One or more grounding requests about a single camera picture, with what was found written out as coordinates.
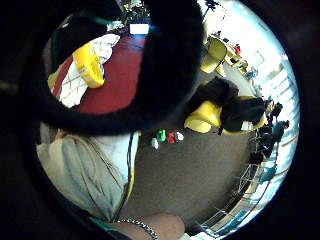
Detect green small toy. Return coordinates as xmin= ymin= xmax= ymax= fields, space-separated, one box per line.
xmin=156 ymin=129 xmax=167 ymax=143

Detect metal railing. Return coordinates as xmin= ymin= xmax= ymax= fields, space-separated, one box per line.
xmin=199 ymin=143 xmax=288 ymax=234

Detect green plants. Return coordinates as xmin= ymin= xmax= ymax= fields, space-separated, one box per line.
xmin=119 ymin=0 xmax=151 ymax=24

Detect black jacket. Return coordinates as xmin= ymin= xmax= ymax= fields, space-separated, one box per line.
xmin=189 ymin=76 xmax=268 ymax=133

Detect yellow armchair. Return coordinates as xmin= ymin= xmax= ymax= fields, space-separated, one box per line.
xmin=183 ymin=95 xmax=268 ymax=136

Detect white screen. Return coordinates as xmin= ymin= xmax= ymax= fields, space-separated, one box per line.
xmin=129 ymin=23 xmax=150 ymax=36

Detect the person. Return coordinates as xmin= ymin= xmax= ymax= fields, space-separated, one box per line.
xmin=35 ymin=128 xmax=141 ymax=223

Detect yellow chair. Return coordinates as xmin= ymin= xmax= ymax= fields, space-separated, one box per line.
xmin=199 ymin=35 xmax=229 ymax=75

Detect white checked cloth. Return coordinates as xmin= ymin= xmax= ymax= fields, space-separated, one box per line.
xmin=58 ymin=33 xmax=121 ymax=108

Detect silver chain bracelet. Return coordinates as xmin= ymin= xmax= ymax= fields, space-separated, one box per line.
xmin=115 ymin=217 xmax=160 ymax=240

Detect yellow box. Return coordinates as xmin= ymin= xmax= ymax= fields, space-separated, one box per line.
xmin=72 ymin=43 xmax=106 ymax=89

